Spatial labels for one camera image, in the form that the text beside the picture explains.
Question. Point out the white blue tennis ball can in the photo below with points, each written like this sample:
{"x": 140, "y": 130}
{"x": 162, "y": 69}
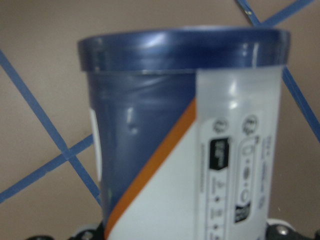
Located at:
{"x": 184, "y": 125}

